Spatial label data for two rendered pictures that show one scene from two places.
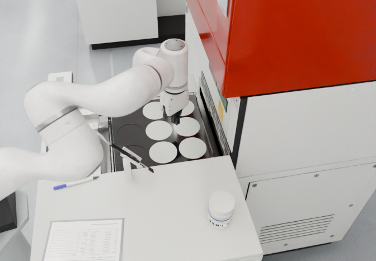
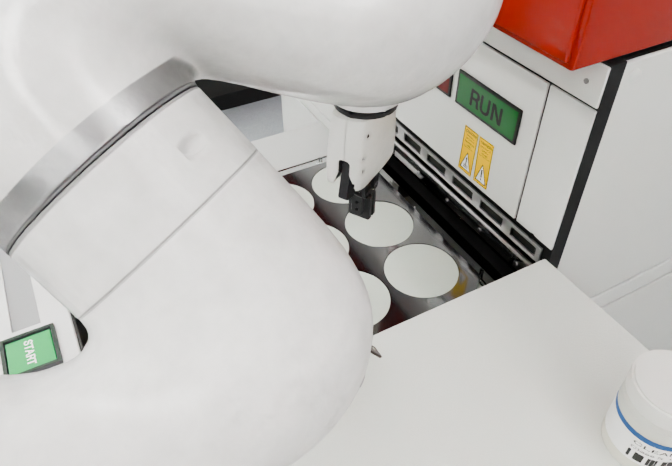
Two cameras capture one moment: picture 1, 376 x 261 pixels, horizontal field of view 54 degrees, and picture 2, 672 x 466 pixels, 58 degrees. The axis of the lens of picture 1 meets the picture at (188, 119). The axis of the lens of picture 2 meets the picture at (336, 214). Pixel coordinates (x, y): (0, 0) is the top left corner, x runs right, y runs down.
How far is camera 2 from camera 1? 0.62 m
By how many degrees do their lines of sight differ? 13
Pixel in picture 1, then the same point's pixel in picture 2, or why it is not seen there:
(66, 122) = (183, 143)
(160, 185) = (414, 390)
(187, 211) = (538, 449)
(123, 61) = not seen: hidden behind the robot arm
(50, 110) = (73, 81)
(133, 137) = not seen: hidden behind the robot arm
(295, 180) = (647, 294)
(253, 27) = not seen: outside the picture
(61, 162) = (204, 383)
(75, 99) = not seen: outside the picture
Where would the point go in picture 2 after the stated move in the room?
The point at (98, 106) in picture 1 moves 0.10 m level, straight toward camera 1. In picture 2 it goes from (355, 19) to (576, 143)
